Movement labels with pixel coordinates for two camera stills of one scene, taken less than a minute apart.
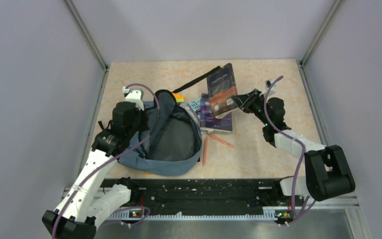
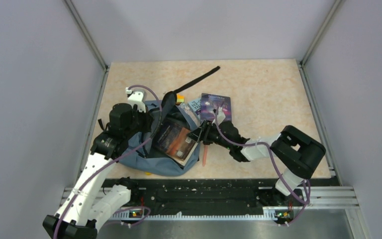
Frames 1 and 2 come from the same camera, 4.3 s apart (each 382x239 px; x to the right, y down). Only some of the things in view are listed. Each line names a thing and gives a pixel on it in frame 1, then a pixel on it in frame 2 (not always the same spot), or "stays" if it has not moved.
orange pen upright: (205, 151) stays
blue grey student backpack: (171, 137) stays
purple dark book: (209, 122) stays
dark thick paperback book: (222, 87) → (175, 142)
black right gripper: (245, 101) → (202, 133)
